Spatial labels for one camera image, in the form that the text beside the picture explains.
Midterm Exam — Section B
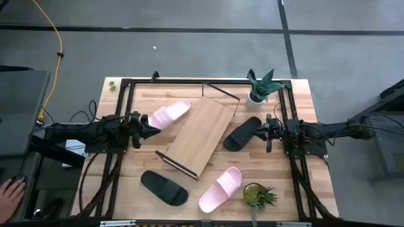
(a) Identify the black side desk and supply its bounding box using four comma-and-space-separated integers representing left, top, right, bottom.
0, 65, 86, 227

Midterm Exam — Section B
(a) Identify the white box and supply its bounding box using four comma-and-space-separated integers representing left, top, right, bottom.
61, 140, 86, 168

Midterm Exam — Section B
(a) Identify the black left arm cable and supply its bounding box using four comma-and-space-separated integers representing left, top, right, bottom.
40, 100, 99, 127

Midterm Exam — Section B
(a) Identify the wooden shelf with black frame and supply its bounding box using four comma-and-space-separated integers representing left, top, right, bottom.
154, 81, 241, 182

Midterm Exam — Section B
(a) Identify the snake plant in white pot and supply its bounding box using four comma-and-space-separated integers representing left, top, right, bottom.
246, 68, 286, 110

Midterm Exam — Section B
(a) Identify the yellow cable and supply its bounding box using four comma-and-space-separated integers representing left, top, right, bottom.
31, 0, 64, 122

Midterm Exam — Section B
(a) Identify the person's hand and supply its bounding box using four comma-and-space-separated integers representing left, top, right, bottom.
0, 177, 26, 223

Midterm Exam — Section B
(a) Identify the black metal table frame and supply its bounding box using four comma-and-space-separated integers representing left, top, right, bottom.
75, 71, 340, 221

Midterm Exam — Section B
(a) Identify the silver metal bracket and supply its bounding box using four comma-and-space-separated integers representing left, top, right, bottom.
276, 221, 312, 227
100, 219, 136, 227

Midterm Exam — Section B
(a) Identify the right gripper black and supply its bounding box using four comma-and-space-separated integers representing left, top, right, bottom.
251, 113, 287, 154

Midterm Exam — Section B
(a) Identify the black metal stand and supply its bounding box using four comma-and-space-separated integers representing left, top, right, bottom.
347, 78, 404, 184

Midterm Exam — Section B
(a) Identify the black slide sandal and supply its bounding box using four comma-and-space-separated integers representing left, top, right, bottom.
222, 116, 263, 153
140, 170, 189, 207

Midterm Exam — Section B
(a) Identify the pink slide sandal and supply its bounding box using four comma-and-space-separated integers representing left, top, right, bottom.
198, 166, 243, 214
147, 99, 192, 131

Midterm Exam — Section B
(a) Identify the spiky succulent in round pot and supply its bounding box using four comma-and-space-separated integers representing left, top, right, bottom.
242, 182, 279, 227

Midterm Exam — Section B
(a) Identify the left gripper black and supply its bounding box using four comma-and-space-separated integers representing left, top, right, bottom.
126, 110, 162, 149

